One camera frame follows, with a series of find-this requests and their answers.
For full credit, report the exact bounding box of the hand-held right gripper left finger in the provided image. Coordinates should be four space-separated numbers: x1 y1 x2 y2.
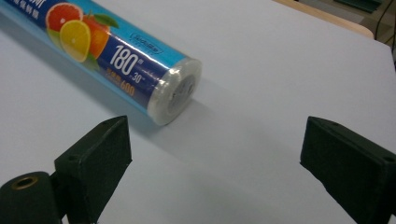
53 115 133 224

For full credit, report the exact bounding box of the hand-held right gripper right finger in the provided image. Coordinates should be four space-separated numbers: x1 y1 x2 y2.
300 116 396 224

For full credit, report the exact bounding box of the blue cling film roll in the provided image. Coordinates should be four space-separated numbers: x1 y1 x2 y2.
0 0 203 127

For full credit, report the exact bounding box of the green object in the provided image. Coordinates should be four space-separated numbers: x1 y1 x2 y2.
334 0 383 14

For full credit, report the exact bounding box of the black cable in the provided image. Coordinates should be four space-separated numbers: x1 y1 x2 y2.
374 0 396 45

